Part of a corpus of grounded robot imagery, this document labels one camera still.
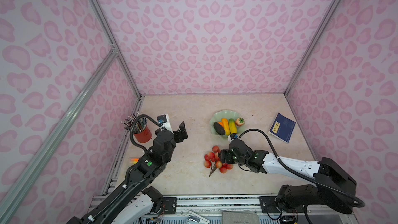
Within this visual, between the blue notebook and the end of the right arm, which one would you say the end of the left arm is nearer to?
the end of the right arm

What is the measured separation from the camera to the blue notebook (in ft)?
3.19

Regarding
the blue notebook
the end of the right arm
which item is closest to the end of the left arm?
the end of the right arm
